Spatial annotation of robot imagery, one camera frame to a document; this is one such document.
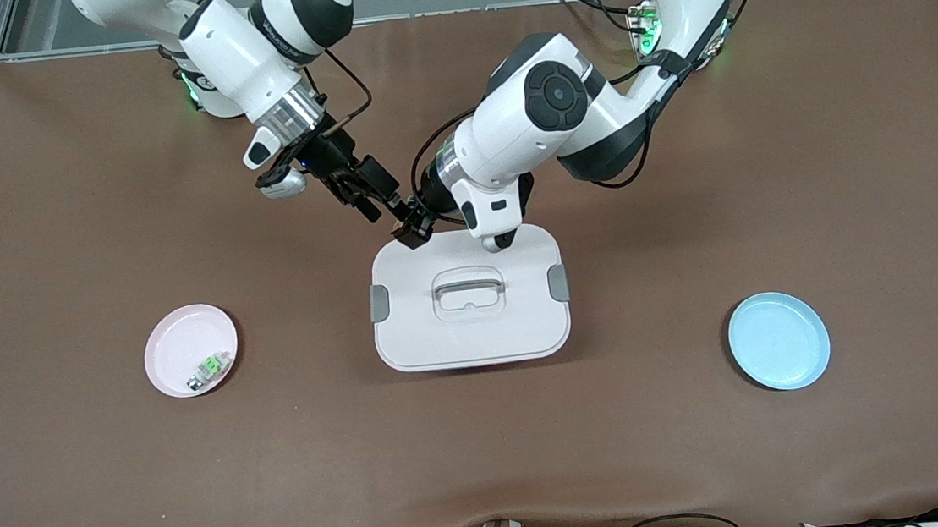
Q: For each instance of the blue round plate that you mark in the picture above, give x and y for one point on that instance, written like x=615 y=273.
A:
x=782 y=346

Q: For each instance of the white lidded storage box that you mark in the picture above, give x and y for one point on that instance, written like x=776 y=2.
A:
x=517 y=327

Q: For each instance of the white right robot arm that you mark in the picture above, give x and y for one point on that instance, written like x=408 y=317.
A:
x=247 y=54

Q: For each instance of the pink round plate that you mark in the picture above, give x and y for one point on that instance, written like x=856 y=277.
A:
x=179 y=348

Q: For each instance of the brown table mat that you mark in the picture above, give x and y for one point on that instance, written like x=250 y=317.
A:
x=487 y=466

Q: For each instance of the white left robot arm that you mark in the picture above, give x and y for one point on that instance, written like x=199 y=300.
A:
x=558 y=120

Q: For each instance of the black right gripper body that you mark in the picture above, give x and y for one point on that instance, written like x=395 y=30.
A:
x=335 y=154

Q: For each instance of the aluminium table edge rail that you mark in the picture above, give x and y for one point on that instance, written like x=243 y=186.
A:
x=455 y=12

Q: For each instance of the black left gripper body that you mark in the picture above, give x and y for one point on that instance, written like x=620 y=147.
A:
x=433 y=199

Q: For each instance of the green and white push-button switch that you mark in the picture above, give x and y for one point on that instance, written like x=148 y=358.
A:
x=211 y=368

